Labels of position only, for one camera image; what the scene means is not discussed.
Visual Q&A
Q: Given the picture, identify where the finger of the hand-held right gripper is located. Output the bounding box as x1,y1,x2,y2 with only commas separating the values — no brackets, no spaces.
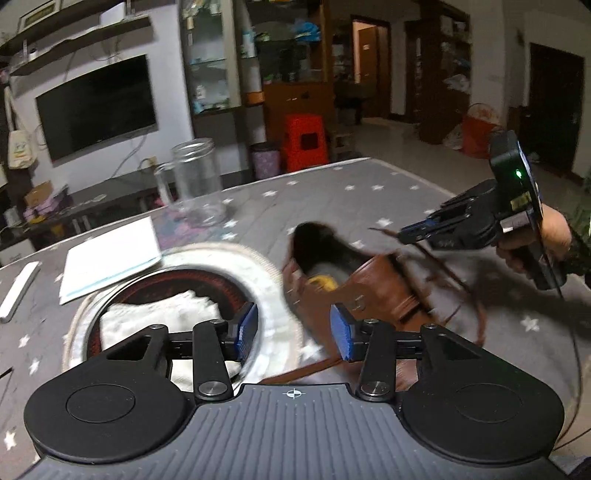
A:
399,181,498,254

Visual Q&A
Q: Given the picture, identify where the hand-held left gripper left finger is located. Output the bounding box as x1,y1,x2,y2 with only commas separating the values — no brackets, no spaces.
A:
106,302,259,401

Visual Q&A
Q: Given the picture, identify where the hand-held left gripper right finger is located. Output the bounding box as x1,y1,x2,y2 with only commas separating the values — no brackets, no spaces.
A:
329,303,484,401

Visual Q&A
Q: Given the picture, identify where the brown shoelace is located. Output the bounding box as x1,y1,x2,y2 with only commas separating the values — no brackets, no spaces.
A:
261,227,488,385

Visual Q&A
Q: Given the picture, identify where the brown leather shoe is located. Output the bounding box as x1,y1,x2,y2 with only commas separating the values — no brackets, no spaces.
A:
281,222,486,393

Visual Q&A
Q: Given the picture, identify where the person's right forearm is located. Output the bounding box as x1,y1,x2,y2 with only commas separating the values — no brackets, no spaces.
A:
564,166,591,289

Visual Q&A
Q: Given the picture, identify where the person's right hand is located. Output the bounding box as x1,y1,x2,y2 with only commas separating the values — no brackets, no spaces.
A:
496,204,574,278

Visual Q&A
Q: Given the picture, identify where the red bag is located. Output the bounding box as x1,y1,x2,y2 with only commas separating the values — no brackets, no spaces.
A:
461,102,503,160

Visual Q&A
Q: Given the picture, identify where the white cloth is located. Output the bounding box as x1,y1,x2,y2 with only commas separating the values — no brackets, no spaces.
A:
99,289,245,389

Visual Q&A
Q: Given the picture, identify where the grey star-print tablecloth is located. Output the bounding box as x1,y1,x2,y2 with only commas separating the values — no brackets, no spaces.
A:
0,157,591,480

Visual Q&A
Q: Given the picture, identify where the dark wooden door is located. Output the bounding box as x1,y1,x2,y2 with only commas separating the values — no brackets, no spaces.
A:
528,42,585,179

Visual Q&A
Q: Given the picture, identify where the small wooden stool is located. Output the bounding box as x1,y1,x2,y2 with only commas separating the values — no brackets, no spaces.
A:
329,131,355,160

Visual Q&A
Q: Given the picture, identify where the red plastic stool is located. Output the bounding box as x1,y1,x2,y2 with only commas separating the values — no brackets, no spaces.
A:
280,114,331,173

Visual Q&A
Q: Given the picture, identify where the clear glass jar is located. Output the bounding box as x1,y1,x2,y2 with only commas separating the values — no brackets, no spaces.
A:
171,138,228,227

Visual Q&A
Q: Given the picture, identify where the white paper booklet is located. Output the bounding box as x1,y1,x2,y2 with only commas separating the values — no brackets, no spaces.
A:
59,216,163,306

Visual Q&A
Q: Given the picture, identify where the wooden room divider shelf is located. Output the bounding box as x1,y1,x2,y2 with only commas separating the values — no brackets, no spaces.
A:
417,0,474,145

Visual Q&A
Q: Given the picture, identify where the small clear glass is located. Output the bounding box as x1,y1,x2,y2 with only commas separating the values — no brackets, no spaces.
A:
154,162,179,209

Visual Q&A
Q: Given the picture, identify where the purple waste bin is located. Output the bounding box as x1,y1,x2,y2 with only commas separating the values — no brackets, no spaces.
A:
251,142,282,181

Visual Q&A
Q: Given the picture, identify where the wooden shelf cabinet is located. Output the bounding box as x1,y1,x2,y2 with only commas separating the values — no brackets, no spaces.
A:
235,0,337,149

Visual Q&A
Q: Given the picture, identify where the dark television stand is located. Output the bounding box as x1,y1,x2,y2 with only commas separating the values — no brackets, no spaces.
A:
0,172,182,259

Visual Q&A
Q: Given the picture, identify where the white flat stick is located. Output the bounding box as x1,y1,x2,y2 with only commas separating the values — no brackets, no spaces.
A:
0,261,42,323

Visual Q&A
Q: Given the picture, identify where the cardboard box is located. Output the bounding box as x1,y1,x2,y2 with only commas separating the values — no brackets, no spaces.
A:
23,181,55,209

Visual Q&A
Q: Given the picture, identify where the black flat television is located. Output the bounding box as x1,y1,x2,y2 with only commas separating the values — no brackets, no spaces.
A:
35,54,159,162

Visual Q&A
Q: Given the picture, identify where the glass display cabinet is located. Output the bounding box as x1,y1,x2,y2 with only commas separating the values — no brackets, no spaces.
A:
179,0,243,117

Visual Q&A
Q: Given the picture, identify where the beige tote bag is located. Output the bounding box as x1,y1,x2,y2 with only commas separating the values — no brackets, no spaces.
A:
4,87,38,170

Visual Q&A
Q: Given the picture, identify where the white box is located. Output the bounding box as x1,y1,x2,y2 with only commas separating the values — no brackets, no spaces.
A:
99,2,128,27

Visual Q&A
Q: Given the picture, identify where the framed picture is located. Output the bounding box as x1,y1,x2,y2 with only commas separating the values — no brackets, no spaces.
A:
18,0,64,29

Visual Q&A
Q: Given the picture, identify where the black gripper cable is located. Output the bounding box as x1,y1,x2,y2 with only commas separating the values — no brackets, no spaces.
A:
539,249,591,455

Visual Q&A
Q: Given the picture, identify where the dark wall shelf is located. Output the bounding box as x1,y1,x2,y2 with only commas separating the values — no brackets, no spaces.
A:
0,15,153,77

